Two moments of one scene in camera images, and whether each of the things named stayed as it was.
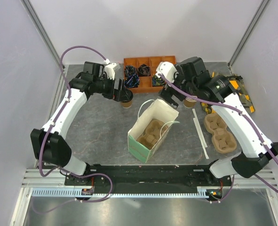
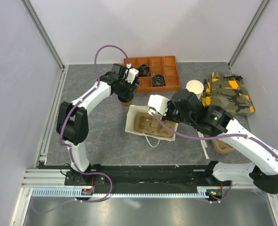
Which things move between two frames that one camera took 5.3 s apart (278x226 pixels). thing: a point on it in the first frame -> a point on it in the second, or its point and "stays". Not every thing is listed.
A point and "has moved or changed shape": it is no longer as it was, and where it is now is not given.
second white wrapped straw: x=204 y=149 stays
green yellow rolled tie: x=157 y=81 stays
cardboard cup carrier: x=151 y=133 -> x=144 y=122
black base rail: x=148 y=176 stays
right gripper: x=167 y=91 -> x=170 y=104
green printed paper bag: x=151 y=129 -> x=129 y=123
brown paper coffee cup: x=126 y=105 stays
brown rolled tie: x=144 y=70 stays
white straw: x=196 y=117 has moved or changed shape
